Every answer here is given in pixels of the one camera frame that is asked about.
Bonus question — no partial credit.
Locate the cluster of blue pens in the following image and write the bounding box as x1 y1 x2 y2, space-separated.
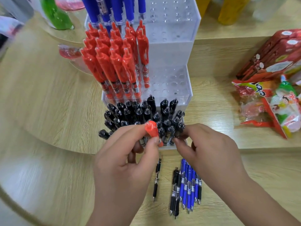
81 0 147 33

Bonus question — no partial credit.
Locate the clear bag of red candies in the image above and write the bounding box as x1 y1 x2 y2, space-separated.
231 80 301 139

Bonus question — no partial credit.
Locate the red click pen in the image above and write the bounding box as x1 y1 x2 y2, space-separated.
144 120 164 148

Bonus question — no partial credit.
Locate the person's right hand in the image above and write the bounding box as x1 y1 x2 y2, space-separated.
173 123 250 194

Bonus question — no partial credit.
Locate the stack of red snack packets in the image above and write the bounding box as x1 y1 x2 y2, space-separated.
236 29 301 82

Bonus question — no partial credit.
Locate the cluster of red pens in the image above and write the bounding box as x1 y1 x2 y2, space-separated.
81 20 151 103

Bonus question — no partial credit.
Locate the cluster of black pens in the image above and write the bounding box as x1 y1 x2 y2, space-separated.
98 95 186 147

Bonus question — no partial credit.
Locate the person's left hand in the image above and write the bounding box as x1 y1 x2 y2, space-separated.
93 124 160 217

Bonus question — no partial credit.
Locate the person's left forearm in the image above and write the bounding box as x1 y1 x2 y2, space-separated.
86 209 139 226

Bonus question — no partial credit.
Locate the red lid pink jelly cup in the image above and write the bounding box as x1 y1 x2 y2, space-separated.
58 44 83 60

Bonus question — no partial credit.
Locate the green jelly pouch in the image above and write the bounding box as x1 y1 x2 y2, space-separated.
40 0 75 30

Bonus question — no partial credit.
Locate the pile of blue black pens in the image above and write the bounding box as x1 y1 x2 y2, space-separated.
169 159 203 220

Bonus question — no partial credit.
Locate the person's right forearm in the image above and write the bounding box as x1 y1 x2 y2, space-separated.
211 176 301 226

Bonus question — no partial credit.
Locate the wooden round tier stand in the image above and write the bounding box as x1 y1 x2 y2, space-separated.
30 9 94 76

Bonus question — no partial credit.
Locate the clear cup with red lid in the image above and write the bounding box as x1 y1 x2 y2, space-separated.
54 0 85 11

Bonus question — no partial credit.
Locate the clear tiered pen holder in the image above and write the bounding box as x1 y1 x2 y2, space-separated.
83 0 202 151

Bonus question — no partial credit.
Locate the black click pen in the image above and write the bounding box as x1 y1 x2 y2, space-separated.
153 156 162 202

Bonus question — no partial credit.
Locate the jelly cup display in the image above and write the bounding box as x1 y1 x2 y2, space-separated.
195 0 288 26

